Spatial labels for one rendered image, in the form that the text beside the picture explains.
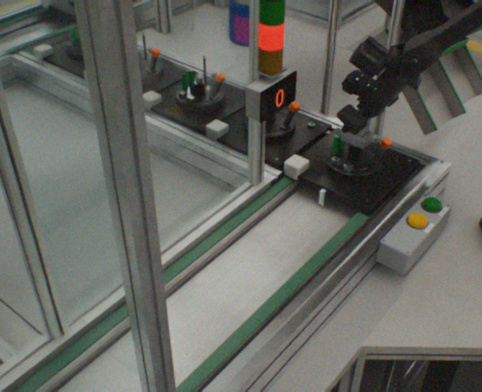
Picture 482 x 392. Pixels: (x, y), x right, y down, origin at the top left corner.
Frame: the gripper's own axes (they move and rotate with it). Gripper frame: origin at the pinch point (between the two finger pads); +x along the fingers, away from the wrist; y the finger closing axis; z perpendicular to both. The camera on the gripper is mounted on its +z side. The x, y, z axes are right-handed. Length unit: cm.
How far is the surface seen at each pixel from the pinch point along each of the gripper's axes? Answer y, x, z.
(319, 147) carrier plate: -1.0, 15.6, 1.7
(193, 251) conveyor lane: 45.0, 18.0, 1.3
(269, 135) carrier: 5.0, 19.8, 12.5
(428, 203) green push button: 2.6, -0.6, -25.0
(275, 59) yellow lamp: 20.1, -12.3, 17.9
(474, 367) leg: -3, 30, -67
